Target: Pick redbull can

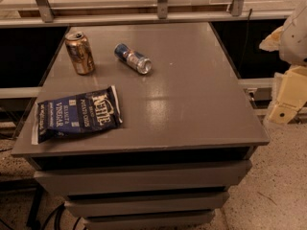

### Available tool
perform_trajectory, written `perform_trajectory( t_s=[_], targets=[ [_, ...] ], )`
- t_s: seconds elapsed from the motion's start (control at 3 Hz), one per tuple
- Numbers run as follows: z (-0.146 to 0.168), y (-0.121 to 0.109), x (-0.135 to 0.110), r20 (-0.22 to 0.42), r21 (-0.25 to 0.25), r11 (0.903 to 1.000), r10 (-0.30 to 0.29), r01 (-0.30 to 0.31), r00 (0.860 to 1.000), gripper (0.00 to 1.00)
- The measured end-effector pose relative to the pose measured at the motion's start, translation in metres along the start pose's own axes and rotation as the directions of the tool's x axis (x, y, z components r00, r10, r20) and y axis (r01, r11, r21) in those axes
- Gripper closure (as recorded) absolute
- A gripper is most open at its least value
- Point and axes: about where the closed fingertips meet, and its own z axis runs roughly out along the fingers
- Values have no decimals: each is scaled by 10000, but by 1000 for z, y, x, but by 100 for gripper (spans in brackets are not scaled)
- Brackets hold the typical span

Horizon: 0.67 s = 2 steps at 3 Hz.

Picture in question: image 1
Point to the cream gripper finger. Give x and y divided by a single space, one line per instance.
291 97
272 41

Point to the blue silver redbull can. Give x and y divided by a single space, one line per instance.
136 61

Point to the gold soda can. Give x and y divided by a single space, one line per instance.
80 53

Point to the grey drawer cabinet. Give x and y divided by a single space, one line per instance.
187 133

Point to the blue kettle chips bag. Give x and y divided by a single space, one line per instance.
76 115

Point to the metal railing frame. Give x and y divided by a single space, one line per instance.
54 13

